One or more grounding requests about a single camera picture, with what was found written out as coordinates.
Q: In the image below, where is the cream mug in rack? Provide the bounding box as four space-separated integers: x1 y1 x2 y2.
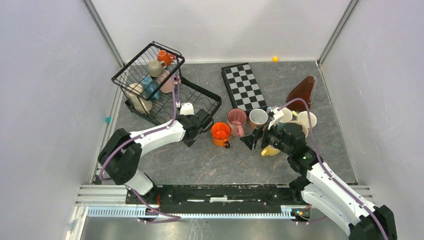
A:
127 83 153 114

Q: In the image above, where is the tan tall cup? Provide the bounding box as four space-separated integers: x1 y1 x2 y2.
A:
289 120 309 138

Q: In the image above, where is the brown wedge object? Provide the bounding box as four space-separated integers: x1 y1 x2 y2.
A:
286 76 316 112

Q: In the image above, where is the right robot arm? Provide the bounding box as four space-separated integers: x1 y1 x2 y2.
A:
241 122 398 240

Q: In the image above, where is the orange mug in basket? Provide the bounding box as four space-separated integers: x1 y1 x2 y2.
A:
157 50 176 67

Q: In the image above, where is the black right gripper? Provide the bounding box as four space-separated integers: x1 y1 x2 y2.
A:
239 118 293 156

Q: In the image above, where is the pink floral mug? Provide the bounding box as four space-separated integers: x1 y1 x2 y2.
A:
227 108 247 137

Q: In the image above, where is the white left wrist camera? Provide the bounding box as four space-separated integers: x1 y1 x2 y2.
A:
176 102 195 116

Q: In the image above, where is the black wire basket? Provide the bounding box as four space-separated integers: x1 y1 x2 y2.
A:
111 41 186 100

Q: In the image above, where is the beige mug in basket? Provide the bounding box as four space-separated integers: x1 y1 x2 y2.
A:
147 60 167 78

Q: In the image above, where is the light blue mug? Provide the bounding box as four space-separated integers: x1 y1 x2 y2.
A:
279 107 293 123

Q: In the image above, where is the pale pink mug in rack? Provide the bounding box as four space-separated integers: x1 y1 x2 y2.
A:
156 69 181 94

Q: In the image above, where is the orange cup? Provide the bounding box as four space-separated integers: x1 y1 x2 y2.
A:
210 122 231 149

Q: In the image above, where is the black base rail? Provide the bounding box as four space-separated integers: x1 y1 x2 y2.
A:
143 184 312 214

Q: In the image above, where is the yellow cup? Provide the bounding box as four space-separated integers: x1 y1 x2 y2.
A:
261 145 281 157

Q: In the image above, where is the yellow mug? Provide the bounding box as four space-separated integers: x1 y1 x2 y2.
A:
295 111 318 130

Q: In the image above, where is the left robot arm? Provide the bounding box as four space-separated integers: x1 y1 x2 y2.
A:
98 109 214 204

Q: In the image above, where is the blue cup in rack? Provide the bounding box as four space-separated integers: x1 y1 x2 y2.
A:
140 76 158 97

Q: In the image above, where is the salmon pink mug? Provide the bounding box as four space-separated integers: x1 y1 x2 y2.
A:
249 108 268 130

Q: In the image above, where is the black white chessboard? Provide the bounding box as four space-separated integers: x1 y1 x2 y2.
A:
221 62 268 114

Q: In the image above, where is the black dish rack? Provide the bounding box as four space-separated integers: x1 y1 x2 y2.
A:
123 76 222 126

